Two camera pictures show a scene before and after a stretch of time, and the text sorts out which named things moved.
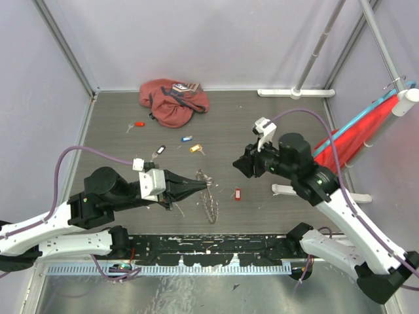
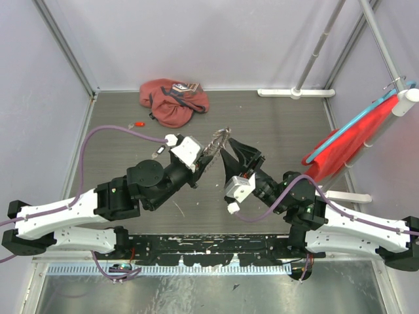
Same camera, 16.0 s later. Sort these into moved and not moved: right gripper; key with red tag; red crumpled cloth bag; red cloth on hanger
Moved: right gripper
Not moved: red cloth on hanger; key with red tag; red crumpled cloth bag
